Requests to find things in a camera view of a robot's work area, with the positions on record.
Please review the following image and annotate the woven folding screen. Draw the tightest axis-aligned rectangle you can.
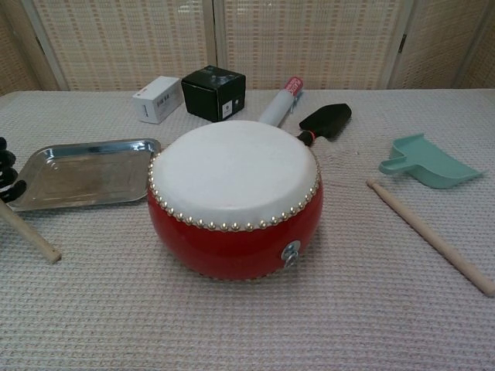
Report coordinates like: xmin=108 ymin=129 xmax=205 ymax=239
xmin=0 ymin=0 xmax=495 ymax=97

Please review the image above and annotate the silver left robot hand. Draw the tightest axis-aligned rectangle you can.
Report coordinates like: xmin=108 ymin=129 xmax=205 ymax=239
xmin=0 ymin=136 xmax=26 ymax=204

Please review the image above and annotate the teal plastic dustpan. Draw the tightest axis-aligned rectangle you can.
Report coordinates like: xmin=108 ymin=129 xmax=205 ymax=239
xmin=377 ymin=133 xmax=486 ymax=190

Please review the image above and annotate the red drum with white skin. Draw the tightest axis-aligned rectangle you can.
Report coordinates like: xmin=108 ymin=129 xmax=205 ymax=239
xmin=146 ymin=120 xmax=323 ymax=281

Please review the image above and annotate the white tube red cap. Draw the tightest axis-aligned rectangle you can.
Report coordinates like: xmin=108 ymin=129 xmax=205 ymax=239
xmin=258 ymin=76 xmax=306 ymax=128

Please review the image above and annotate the square stainless steel tray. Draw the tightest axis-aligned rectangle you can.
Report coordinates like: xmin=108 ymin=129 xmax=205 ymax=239
xmin=6 ymin=138 xmax=162 ymax=213

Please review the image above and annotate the beige woven tablecloth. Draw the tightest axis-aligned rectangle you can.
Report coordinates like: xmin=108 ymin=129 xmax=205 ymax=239
xmin=0 ymin=89 xmax=495 ymax=371

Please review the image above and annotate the wooden drumstick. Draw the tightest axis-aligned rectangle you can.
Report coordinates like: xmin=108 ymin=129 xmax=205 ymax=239
xmin=365 ymin=178 xmax=495 ymax=298
xmin=0 ymin=199 xmax=63 ymax=265

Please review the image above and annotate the black cardboard box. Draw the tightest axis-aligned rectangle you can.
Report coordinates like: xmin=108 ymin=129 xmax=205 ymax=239
xmin=180 ymin=65 xmax=247 ymax=124

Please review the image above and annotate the white cardboard box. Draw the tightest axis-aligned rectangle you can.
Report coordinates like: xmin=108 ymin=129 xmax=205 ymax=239
xmin=131 ymin=75 xmax=183 ymax=125

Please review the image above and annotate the black garden trowel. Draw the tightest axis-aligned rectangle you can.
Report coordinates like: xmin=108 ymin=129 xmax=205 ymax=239
xmin=295 ymin=102 xmax=353 ymax=149

